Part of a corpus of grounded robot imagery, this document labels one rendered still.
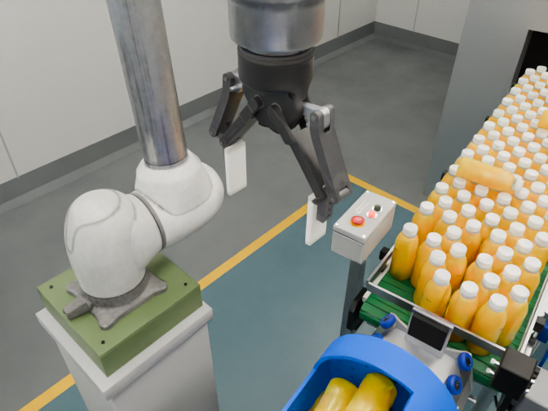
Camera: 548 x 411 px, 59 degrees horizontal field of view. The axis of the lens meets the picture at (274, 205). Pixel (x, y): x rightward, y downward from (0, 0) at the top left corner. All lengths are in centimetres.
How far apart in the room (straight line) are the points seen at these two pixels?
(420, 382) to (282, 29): 67
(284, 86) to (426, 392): 63
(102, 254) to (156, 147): 25
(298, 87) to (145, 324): 82
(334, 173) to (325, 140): 3
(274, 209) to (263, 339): 99
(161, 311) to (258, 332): 132
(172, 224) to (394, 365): 57
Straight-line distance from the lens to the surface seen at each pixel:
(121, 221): 106
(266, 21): 44
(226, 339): 245
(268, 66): 46
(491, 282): 132
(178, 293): 122
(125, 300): 118
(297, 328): 248
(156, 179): 110
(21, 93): 338
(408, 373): 92
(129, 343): 118
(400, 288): 149
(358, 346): 95
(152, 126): 106
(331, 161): 48
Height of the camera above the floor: 199
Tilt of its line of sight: 39 degrees down
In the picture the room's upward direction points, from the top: straight up
